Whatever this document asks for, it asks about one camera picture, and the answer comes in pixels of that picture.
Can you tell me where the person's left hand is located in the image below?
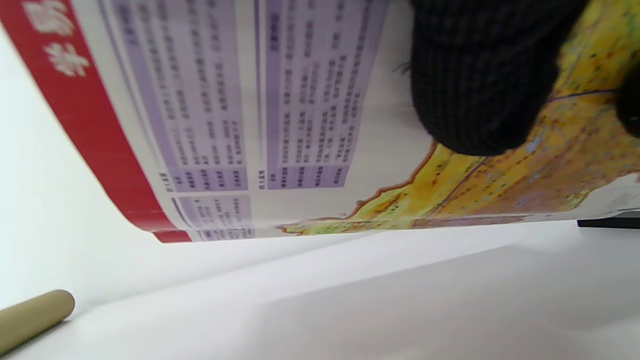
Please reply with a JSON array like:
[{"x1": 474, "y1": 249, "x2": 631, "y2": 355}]
[{"x1": 410, "y1": 0, "x2": 591, "y2": 157}]

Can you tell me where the black paperweight bar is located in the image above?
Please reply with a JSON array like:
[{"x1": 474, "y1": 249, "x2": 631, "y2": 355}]
[{"x1": 577, "y1": 211, "x2": 640, "y2": 230}]

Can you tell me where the colourful paper map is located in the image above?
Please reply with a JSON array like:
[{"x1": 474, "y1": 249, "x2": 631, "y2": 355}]
[{"x1": 0, "y1": 0, "x2": 640, "y2": 244}]

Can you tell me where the brown cardboard mailing tube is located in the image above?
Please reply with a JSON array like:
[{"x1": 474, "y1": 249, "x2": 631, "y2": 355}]
[{"x1": 0, "y1": 289, "x2": 76, "y2": 357}]

